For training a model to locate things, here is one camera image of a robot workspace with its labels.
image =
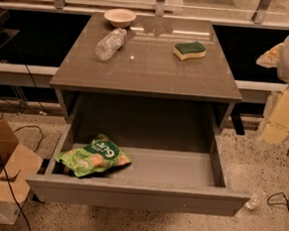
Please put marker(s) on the green rice chip bag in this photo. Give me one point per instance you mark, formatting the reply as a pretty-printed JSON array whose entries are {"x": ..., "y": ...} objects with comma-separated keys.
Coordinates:
[{"x": 97, "y": 157}]

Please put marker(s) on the brown cardboard box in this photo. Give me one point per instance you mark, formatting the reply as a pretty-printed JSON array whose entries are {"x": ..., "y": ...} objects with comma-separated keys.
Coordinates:
[{"x": 16, "y": 163}]

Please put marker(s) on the clear plastic water bottle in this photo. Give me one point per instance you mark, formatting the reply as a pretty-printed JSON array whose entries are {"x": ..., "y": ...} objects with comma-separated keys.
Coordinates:
[{"x": 110, "y": 44}]

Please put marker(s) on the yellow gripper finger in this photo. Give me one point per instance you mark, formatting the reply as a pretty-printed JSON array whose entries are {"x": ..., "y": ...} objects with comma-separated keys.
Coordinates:
[{"x": 274, "y": 127}]

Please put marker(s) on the green and yellow sponge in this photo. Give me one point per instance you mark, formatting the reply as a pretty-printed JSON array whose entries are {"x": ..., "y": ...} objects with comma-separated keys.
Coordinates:
[{"x": 189, "y": 50}]

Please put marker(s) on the grey counter cabinet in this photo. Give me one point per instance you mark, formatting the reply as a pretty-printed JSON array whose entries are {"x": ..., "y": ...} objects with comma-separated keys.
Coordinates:
[{"x": 147, "y": 66}]

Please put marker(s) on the grey open top drawer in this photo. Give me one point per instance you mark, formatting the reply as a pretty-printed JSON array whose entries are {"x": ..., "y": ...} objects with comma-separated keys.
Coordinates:
[{"x": 176, "y": 151}]

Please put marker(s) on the white paper bowl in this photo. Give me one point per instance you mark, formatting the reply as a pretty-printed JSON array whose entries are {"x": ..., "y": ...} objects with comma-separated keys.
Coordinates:
[{"x": 120, "y": 18}]

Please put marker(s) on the clear plastic cup on floor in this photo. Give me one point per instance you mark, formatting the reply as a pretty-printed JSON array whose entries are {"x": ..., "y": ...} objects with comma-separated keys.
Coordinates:
[{"x": 257, "y": 197}]

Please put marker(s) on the metal window railing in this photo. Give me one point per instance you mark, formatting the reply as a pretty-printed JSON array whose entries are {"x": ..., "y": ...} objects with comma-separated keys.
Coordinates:
[{"x": 264, "y": 13}]

